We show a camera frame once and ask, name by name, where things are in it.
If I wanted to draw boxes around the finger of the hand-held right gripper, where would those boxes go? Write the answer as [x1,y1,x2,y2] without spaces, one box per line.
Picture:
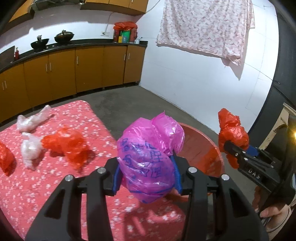
[248,146,281,166]
[224,141,250,168]

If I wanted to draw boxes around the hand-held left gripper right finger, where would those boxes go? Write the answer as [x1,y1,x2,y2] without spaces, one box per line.
[170,155,270,241]

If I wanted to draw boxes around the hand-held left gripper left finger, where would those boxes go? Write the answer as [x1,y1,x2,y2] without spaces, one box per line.
[25,159,124,241]

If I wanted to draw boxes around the orange plastic bag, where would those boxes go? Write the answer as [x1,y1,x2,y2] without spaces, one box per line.
[218,108,250,169]
[0,141,17,177]
[42,126,92,171]

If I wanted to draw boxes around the red plastic basket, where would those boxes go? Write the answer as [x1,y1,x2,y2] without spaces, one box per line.
[172,123,225,198]

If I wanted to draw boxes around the pink purple plastic bag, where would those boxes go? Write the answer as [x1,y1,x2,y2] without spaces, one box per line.
[117,111,185,204]

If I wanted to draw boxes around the person's right hand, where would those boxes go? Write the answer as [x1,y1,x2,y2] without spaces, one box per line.
[252,185,291,219]

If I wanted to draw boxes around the dark door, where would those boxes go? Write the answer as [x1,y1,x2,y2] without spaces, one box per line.
[248,9,296,139]

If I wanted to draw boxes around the clear white plastic bag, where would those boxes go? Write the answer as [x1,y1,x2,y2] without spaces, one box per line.
[17,105,51,132]
[21,133,44,171]

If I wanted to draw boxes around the red floral blanket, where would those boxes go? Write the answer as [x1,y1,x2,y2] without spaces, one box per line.
[0,100,188,241]

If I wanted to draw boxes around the wooden lower cabinets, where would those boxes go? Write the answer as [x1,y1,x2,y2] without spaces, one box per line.
[0,44,146,123]

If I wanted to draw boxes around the wooden cabinets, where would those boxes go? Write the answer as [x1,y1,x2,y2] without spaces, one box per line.
[9,0,148,22]
[0,44,146,123]

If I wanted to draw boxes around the pink floral hanging sheet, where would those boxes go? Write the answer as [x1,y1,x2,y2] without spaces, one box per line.
[156,0,255,66]

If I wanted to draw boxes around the black kitchen countertop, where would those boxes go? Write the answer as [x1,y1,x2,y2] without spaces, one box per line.
[0,40,148,72]

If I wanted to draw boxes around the black wok with lid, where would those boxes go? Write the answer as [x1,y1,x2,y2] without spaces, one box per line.
[54,30,75,44]

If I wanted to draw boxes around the red bag on thermoses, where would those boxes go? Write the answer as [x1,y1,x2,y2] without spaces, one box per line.
[113,22,137,30]

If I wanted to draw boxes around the black open wok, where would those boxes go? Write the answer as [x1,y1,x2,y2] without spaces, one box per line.
[31,35,49,50]

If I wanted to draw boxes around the brown cutting board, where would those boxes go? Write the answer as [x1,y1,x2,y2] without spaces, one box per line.
[0,46,15,65]

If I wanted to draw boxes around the wooden upper cabinets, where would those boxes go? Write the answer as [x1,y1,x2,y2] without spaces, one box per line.
[9,0,148,22]

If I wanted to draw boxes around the light wooden frame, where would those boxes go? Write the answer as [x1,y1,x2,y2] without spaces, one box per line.
[258,102,289,151]

